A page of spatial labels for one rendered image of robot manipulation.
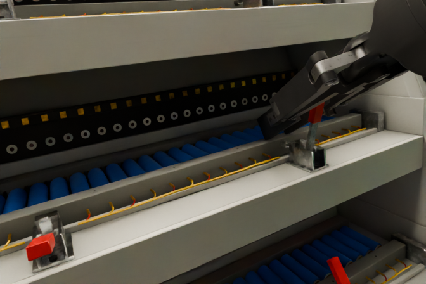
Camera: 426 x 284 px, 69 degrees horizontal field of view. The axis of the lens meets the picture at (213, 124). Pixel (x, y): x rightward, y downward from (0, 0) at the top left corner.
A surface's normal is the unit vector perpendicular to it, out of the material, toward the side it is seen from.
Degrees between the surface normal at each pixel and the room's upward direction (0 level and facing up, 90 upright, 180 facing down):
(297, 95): 91
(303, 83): 91
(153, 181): 111
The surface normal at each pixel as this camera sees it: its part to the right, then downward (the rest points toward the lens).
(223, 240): 0.47, 0.14
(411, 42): -0.68, 0.55
